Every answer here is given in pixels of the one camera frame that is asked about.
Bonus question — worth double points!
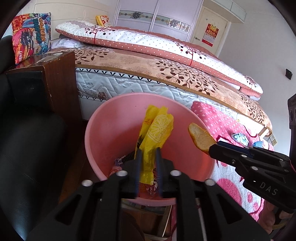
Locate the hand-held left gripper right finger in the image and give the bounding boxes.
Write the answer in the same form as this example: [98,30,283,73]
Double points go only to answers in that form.
[154,147,271,241]

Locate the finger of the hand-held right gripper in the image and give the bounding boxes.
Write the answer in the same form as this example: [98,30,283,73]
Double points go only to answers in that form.
[216,141,290,173]
[208,143,257,178]

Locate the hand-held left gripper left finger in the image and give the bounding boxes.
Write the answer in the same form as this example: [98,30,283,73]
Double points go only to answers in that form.
[28,148,143,241]

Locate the bread slice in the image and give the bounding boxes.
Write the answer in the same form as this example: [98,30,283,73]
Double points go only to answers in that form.
[188,123,218,155]

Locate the yellow plastic wrapper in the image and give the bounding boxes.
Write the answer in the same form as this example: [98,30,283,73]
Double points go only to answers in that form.
[135,105,174,186]

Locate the pink plastic bucket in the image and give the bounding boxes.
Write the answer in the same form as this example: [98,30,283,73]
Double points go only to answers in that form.
[84,93,217,206]

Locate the blue patterned paper wrapper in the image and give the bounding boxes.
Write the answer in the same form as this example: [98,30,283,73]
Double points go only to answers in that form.
[231,133,249,146]

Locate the pink polka-dot blanket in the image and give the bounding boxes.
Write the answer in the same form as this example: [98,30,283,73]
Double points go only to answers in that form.
[190,101,278,222]

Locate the white quilted mattress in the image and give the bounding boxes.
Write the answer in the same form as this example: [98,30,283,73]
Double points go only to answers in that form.
[75,67,238,121]

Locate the bed with floral bedding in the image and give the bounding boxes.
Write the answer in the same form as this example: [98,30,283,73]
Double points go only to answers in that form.
[75,45,273,131]

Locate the black leather chair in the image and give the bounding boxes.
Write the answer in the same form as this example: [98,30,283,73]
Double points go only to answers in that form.
[0,35,70,241]

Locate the dark wooden nightstand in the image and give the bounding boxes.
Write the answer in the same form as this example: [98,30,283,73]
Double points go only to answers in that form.
[6,51,84,131]

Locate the folded tree-print quilt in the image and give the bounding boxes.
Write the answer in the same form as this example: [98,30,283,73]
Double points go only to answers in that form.
[55,20,264,101]

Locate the white pillow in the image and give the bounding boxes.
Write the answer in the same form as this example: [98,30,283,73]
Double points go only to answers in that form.
[50,38,80,50]

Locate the cream door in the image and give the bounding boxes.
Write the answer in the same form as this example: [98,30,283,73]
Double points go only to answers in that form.
[191,6,229,55]

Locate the white overhead cabinet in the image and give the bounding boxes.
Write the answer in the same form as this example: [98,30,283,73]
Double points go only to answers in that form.
[228,0,249,24]

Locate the yellow pillow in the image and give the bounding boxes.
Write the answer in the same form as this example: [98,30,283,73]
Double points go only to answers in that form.
[96,15,114,27]

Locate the white wardrobe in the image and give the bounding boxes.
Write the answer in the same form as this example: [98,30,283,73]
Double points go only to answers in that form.
[111,0,204,42]

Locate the cream headboard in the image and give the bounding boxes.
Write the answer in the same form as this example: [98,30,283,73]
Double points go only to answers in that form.
[35,0,116,29]

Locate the colourful printed cushion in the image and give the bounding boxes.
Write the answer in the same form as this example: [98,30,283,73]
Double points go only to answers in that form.
[11,13,52,65]

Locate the wooden bed frame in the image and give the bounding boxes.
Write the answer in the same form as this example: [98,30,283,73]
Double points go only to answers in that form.
[259,125,272,138]

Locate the red wall calendar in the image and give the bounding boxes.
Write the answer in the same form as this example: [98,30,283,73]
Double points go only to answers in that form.
[202,23,220,46]

